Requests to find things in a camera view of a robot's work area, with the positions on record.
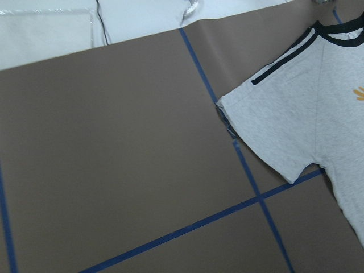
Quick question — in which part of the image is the grey t-shirt with cartoon print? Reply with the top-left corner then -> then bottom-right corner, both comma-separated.
217,17 -> 363,241

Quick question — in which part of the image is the clear plastic sheet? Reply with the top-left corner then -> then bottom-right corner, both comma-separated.
1,8 -> 94,70

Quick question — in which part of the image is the thin black cable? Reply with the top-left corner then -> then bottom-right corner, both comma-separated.
95,0 -> 109,46

